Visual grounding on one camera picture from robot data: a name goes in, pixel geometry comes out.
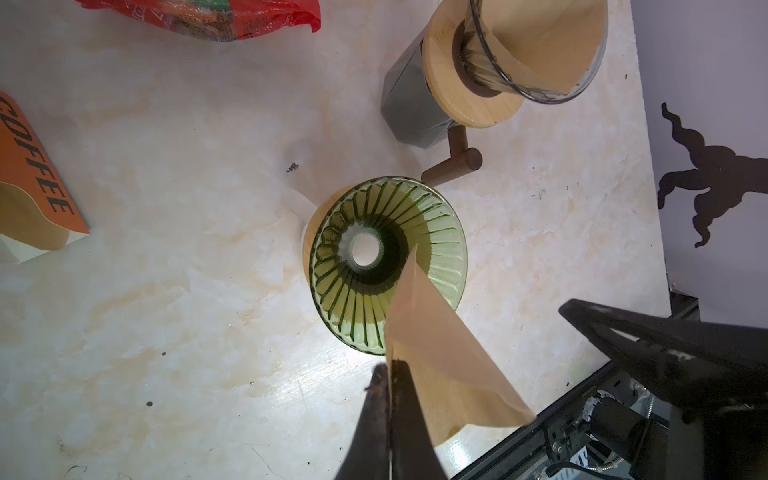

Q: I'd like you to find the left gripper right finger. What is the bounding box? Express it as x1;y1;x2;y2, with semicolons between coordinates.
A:
390;360;447;480

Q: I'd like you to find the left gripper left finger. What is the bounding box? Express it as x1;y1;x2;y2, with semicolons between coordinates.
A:
335;363;390;480

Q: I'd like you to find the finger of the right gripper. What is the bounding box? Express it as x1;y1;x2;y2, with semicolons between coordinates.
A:
559;299;767;408

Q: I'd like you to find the green glass dripper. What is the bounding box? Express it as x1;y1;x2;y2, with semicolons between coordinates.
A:
307;176;468;356

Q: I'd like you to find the grey glass pitcher wooden handle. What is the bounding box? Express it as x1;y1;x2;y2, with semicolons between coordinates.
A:
380;34;483;187

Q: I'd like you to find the wooden dripper ring stand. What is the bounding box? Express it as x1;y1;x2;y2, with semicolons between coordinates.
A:
421;0;526;130

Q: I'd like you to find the brown paper coffee filter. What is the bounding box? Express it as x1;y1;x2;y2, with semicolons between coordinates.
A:
473;0;608;97

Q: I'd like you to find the coffee filter paper box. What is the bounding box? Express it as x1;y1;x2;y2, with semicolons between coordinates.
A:
1;93;90;264

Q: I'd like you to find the frosted white glass pitcher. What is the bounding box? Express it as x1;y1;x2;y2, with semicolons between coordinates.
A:
283;188;317;224

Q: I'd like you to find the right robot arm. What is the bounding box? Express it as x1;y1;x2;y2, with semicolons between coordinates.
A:
559;299;767;479

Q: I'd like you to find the red snack bag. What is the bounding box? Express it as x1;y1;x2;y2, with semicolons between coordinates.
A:
80;0;322;42

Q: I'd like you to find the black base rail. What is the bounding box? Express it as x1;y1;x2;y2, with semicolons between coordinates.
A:
449;293;703;480

